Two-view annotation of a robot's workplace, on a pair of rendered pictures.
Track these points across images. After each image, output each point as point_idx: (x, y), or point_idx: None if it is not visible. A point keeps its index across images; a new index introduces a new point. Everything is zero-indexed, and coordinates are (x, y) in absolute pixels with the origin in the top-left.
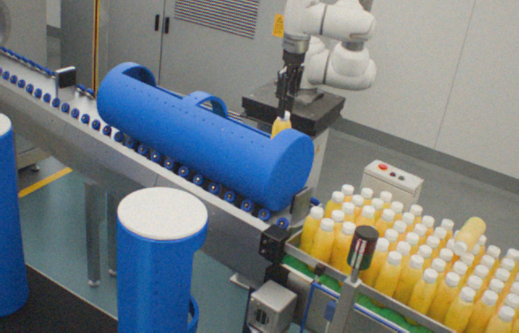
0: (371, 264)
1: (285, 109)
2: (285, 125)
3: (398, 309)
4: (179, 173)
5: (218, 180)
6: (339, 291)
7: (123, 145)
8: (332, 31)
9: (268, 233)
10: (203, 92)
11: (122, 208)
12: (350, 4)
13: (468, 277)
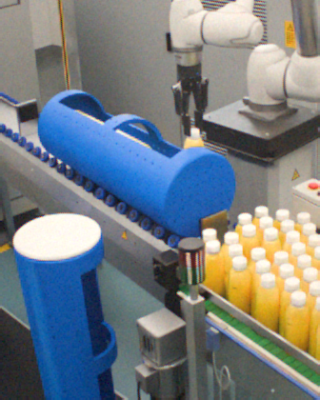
0: (203, 279)
1: (196, 127)
2: (193, 144)
3: (268, 336)
4: (106, 202)
5: (133, 207)
6: (225, 319)
7: None
8: (211, 39)
9: (157, 258)
10: (129, 115)
11: (20, 232)
12: (231, 8)
13: None
